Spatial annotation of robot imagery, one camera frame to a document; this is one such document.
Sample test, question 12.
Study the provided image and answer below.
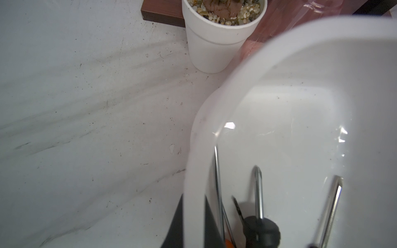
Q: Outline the white plastic storage box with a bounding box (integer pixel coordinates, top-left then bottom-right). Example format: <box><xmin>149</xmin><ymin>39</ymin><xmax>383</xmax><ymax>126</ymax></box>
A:
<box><xmin>184</xmin><ymin>16</ymin><xmax>397</xmax><ymax>248</ymax></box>

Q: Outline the black handle long screwdriver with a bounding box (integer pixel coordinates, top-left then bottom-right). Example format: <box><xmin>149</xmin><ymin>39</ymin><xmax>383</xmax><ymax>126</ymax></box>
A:
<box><xmin>308</xmin><ymin>175</ymin><xmax>343</xmax><ymax>248</ymax></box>

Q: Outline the pink spray bottle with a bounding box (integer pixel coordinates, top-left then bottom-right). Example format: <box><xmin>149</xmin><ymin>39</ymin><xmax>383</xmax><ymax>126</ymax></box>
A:
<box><xmin>240</xmin><ymin>0</ymin><xmax>366</xmax><ymax>62</ymax></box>

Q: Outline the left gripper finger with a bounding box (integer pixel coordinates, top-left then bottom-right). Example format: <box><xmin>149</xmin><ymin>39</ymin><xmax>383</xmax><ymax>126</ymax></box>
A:
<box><xmin>161</xmin><ymin>195</ymin><xmax>226</xmax><ymax>248</ymax></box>

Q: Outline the small potted green plant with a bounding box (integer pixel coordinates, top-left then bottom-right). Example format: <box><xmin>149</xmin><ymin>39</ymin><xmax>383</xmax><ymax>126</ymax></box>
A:
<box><xmin>182</xmin><ymin>1</ymin><xmax>268</xmax><ymax>74</ymax></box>

